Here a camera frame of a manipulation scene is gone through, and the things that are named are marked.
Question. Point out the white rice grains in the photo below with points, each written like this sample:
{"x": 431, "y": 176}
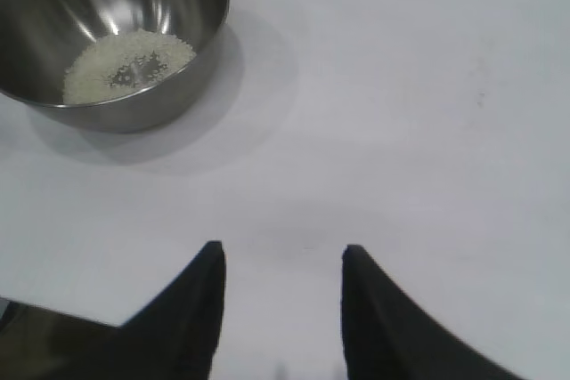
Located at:
{"x": 98, "y": 68}

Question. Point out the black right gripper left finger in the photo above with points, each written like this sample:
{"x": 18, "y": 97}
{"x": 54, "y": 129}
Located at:
{"x": 178, "y": 331}

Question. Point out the stainless steel mixing bowl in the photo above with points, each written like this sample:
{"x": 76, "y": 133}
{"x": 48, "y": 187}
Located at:
{"x": 111, "y": 10}

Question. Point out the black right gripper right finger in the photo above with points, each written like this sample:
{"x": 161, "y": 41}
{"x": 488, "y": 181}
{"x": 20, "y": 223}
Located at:
{"x": 392, "y": 335}

